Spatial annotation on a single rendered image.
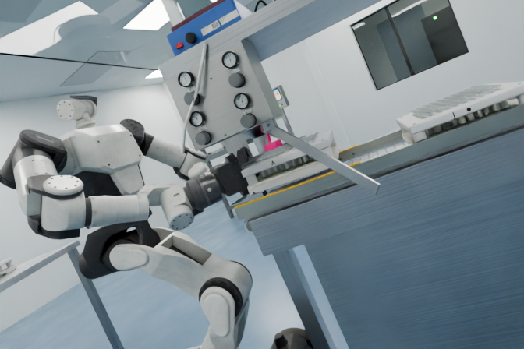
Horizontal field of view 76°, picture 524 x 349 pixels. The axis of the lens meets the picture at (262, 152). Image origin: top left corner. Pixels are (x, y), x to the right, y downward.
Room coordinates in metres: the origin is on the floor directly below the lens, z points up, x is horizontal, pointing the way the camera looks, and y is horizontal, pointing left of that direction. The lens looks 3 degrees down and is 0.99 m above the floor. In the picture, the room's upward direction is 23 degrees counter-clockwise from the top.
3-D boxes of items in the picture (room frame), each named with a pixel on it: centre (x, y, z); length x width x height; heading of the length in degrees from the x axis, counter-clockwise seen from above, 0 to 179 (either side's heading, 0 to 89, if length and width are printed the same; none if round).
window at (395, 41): (5.16, -2.70, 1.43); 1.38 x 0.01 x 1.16; 57
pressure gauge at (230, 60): (0.78, -0.02, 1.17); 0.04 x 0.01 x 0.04; 72
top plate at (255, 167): (0.98, -0.08, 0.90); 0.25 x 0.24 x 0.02; 164
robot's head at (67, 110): (1.15, 0.51, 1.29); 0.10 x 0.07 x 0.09; 163
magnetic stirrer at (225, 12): (0.94, -0.01, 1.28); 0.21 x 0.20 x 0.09; 162
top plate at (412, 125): (0.82, -0.48, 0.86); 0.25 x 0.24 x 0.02; 162
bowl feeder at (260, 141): (3.85, -0.11, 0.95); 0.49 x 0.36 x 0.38; 57
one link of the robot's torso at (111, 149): (1.17, 0.57, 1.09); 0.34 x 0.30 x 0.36; 163
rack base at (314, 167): (0.98, -0.08, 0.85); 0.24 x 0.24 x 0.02; 74
